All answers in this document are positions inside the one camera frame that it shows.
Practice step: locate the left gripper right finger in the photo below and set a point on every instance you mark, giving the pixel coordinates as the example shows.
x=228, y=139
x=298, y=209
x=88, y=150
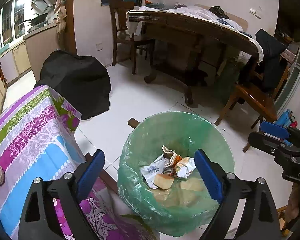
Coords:
x=259, y=218

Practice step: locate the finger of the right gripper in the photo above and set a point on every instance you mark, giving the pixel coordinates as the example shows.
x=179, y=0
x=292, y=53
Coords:
x=274, y=129
x=264, y=143

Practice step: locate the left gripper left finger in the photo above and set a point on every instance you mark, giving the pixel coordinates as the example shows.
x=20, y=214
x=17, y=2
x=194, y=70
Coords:
x=39, y=219

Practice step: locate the orange white snack wrapper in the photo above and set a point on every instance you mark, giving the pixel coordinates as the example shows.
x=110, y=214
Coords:
x=178, y=166

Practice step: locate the yellow sponge block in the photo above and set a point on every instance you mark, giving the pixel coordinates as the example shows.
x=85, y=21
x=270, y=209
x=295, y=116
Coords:
x=163, y=181

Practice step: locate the white blue plastic wrapper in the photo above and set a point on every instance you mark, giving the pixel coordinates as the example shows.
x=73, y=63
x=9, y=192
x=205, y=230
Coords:
x=156, y=167

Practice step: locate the green lined trash bin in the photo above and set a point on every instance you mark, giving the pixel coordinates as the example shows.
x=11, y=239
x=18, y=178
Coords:
x=187, y=204

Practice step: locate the kitchen window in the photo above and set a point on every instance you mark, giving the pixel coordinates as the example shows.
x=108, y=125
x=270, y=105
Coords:
x=12, y=21

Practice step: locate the blue bottles on floor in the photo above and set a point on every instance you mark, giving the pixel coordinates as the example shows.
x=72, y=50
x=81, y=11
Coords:
x=284, y=121

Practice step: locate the wooden chair near bin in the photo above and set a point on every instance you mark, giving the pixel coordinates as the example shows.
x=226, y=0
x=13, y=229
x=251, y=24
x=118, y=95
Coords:
x=256, y=99

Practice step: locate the purple striped floral tablecloth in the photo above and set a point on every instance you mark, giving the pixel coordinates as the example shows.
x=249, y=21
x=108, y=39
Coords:
x=37, y=140

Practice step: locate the black jacket on chair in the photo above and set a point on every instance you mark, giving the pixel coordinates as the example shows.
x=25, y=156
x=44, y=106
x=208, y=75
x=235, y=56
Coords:
x=270, y=67

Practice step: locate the white sheet on table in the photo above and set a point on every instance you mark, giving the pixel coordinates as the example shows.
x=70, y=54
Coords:
x=205, y=15

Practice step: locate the dark wooden dining table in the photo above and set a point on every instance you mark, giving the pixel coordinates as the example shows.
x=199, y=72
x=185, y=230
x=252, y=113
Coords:
x=190, y=33

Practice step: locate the black cloth covered object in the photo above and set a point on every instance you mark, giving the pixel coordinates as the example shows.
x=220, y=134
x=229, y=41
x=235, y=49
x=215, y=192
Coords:
x=82, y=80

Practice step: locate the wooden chair by window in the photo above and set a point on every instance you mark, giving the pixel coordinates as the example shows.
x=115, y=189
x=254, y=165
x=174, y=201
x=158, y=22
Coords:
x=118, y=10

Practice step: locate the black wok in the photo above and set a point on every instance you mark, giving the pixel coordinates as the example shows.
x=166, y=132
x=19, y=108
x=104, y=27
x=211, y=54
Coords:
x=38, y=19

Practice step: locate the range hood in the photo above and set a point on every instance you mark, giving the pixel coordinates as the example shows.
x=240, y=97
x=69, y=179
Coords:
x=41, y=6

